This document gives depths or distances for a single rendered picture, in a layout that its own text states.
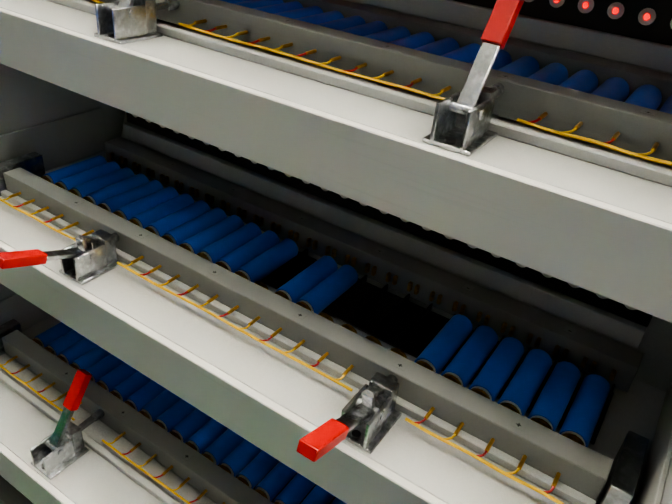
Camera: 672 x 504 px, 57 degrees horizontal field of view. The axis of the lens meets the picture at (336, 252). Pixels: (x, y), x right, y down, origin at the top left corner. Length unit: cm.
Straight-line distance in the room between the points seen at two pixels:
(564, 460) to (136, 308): 31
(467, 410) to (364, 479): 8
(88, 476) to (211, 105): 36
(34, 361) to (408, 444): 43
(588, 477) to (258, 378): 21
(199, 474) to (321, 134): 33
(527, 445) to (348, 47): 28
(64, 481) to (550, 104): 49
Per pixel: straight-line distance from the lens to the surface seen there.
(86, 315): 53
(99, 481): 62
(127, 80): 47
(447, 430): 41
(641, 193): 34
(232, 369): 44
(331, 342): 43
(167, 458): 60
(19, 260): 49
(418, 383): 41
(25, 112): 69
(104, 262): 54
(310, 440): 34
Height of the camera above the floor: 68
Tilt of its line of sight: 16 degrees down
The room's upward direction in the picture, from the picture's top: 16 degrees clockwise
